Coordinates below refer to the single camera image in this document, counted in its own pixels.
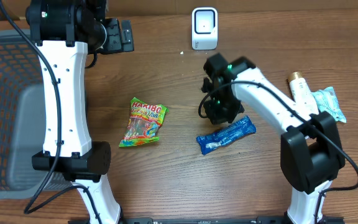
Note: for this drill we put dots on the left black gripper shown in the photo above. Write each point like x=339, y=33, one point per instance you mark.
x=118, y=45

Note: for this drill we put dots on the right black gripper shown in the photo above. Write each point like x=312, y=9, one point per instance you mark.
x=219, y=117

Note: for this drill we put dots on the blue cookie packet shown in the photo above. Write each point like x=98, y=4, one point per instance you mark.
x=226, y=136

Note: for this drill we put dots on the green gummy candy bag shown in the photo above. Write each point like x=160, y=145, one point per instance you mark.
x=144, y=122

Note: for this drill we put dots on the white tube with gold cap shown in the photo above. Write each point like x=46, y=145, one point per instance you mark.
x=301, y=92

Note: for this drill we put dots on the mint green wipes packet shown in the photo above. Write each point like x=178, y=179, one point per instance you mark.
x=327, y=101

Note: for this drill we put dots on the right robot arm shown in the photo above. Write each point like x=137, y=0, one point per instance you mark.
x=310, y=147

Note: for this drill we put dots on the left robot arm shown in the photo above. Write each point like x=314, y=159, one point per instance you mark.
x=63, y=34

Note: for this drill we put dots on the white barcode scanner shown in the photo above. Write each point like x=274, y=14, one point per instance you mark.
x=204, y=28

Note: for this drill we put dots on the grey plastic mesh basket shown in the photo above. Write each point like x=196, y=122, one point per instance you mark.
x=22, y=117

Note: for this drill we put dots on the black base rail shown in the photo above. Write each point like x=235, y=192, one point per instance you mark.
x=258, y=220

